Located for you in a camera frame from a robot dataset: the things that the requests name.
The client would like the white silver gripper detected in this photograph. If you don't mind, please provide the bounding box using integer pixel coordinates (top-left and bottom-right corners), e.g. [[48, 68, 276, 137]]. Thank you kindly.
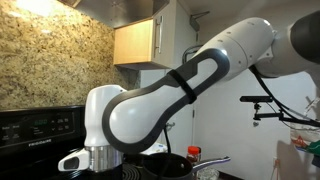
[[58, 145, 123, 172]]

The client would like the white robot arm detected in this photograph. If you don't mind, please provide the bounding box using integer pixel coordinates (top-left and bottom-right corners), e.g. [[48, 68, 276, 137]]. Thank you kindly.
[[58, 11, 320, 172]]

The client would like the black electric stove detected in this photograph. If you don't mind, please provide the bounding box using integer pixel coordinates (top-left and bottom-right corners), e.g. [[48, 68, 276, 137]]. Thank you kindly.
[[0, 105, 142, 180]]

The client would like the red-capped spice jar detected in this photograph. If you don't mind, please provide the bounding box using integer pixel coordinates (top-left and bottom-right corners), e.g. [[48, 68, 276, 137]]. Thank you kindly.
[[186, 146, 200, 163]]

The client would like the black pot with steel handle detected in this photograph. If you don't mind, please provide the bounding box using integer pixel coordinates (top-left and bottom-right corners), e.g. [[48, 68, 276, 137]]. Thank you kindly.
[[142, 153, 231, 180]]

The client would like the wooden wall cabinet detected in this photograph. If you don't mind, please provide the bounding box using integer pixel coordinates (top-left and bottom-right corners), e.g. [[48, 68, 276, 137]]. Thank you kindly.
[[113, 0, 201, 70]]

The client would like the black camera on stand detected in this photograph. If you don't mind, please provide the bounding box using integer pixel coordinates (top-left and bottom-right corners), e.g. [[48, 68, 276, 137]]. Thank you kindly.
[[240, 96, 320, 128]]

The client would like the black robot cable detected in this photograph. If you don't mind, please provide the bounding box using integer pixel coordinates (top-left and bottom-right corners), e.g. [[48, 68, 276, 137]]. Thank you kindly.
[[249, 64, 320, 122]]

